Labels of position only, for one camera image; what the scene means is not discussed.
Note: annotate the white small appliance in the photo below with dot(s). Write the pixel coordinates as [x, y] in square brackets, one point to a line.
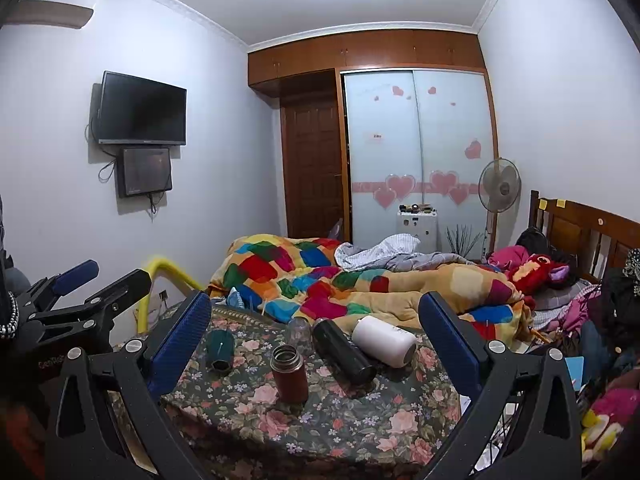
[417, 232]

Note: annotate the striped grey bed sheet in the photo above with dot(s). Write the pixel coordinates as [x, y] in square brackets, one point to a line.
[380, 255]

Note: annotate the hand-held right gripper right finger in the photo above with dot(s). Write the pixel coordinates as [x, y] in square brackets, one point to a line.
[450, 347]

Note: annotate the clear glass cup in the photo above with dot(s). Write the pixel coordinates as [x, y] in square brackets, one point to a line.
[299, 332]

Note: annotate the black thermos cup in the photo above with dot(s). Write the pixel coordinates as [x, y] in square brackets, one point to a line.
[345, 352]

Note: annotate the colourful patchwork quilt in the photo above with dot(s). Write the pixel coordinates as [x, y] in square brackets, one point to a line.
[295, 280]

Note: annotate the red plush toy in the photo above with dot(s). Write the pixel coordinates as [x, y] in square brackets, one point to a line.
[537, 272]

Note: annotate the wall air conditioner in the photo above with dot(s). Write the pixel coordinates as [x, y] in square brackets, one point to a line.
[50, 14]

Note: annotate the black wall television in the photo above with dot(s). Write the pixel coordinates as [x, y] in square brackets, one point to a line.
[142, 107]

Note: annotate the blue plastic bag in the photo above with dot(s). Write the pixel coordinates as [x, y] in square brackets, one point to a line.
[242, 300]

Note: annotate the yellow tube rail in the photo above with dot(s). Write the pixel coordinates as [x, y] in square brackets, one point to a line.
[150, 272]

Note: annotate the dark clothing pile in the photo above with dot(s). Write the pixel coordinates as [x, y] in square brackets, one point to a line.
[622, 300]

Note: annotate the brown wooden door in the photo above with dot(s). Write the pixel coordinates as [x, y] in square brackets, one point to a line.
[312, 170]

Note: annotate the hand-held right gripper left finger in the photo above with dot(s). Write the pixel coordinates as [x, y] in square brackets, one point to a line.
[179, 347]

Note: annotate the wooden bed headboard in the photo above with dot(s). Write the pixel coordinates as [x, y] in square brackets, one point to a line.
[590, 230]

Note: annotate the dried twig bundle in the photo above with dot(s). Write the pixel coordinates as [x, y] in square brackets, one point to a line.
[465, 242]

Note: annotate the standing electric fan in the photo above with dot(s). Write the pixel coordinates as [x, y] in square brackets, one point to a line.
[500, 180]

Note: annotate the black bag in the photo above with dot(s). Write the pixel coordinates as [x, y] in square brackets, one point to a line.
[537, 241]

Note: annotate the brown thermos cup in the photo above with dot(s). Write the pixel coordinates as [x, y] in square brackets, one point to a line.
[290, 377]

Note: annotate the pink cloth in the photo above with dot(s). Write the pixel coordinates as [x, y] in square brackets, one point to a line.
[505, 257]

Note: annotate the wooden wardrobe with sliding doors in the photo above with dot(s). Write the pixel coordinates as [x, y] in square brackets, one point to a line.
[415, 125]

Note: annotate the yellow and pink plush toy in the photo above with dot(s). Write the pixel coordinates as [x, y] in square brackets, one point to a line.
[607, 412]

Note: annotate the small black wall monitor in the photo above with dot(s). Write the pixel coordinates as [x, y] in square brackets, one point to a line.
[146, 170]

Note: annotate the dark green cup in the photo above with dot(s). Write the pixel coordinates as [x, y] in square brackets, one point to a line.
[220, 350]

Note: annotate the floral tablecloth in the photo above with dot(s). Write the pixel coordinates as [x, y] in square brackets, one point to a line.
[320, 425]

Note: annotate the white cup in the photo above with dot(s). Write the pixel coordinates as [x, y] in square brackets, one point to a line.
[382, 341]

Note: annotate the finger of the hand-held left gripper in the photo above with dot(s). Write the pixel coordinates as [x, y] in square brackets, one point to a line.
[122, 287]
[75, 274]

